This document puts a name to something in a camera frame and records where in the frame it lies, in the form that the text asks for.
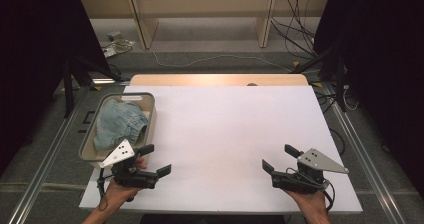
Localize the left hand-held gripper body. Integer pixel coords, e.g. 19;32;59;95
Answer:
99;138;160;190

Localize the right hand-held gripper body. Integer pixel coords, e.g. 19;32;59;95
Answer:
271;147;350;195

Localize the light blue denim cap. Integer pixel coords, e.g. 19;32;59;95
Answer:
92;98;150;152

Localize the beige plastic basket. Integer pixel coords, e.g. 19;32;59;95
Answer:
78;92;158;169

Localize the person's right hand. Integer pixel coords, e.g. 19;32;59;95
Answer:
284;188;329;216

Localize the person's left hand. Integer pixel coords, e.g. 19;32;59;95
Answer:
103;156;148;208

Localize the white table mat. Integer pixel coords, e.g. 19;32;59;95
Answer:
79;85;364;216

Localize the black floor socket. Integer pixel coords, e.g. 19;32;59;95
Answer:
82;110;96;125

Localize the person's dark clothing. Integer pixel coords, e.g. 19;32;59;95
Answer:
139;213;288;224

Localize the black metal stand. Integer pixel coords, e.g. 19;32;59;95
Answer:
61;55;123;119
290;42;348;113

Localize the light wooden table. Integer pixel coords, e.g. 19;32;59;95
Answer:
129;73;310;87

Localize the white power adapter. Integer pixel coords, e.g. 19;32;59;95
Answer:
101;31;136;59

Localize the black curtain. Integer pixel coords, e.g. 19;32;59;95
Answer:
313;0;424;198
0;0;111;172

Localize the light wooden shelf unit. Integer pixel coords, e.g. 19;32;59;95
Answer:
78;0;332;50

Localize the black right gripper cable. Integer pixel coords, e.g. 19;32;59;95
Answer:
285;166;336;214

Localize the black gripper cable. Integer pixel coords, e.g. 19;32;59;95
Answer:
96;168;106;199
285;166;336;214

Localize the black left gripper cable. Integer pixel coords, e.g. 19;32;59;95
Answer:
96;168;106;199

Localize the aluminium floor rail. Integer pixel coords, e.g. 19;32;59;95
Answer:
320;83;408;224
7;86;92;224

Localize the white floor cable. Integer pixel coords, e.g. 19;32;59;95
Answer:
149;48;294;74

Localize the bundle of black cables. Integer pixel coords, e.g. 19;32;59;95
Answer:
270;0;318;59

